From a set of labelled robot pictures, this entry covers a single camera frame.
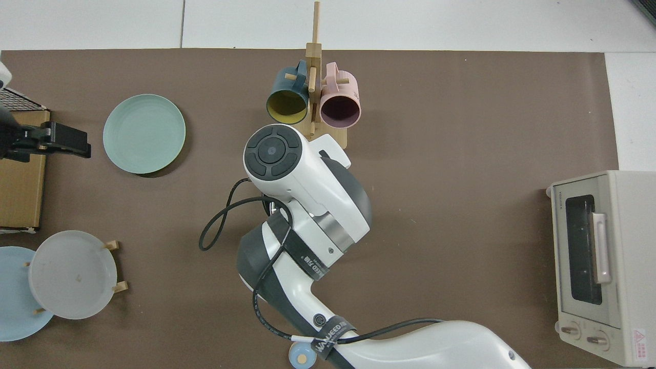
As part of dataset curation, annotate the wooden cup stand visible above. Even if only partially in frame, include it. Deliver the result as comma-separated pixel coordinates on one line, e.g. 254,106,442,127
283,1,349,151

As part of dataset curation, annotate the brown table cloth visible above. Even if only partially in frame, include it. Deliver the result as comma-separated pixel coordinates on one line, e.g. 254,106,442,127
0,49,620,369

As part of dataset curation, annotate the grey plate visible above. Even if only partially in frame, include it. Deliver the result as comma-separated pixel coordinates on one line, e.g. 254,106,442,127
28,230,118,320

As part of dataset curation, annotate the light teal plate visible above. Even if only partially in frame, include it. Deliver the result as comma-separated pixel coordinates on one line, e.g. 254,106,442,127
102,94,187,175

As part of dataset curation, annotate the small blue round thing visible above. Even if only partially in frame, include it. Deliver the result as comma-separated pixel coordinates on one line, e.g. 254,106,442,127
289,341,317,368

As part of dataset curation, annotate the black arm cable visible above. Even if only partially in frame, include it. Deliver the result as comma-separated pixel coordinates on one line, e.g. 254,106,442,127
199,177,444,344

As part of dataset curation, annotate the wooden plate rack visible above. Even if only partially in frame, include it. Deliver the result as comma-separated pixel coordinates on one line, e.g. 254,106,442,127
25,240,129,314

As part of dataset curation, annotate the dark teal cup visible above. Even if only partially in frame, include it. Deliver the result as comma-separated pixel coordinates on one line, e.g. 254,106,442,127
265,60,310,125

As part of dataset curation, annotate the pale toaster oven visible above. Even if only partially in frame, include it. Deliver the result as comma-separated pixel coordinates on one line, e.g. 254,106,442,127
545,170,656,367

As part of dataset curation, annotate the pink cup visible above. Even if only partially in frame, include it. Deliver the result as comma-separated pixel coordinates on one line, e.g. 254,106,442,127
319,62,362,129

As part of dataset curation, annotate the wire basket with wooden floor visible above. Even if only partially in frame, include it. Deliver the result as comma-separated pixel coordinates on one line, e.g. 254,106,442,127
0,87,52,234

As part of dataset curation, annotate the light blue plate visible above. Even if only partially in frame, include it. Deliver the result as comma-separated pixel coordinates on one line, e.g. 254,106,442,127
0,247,54,342

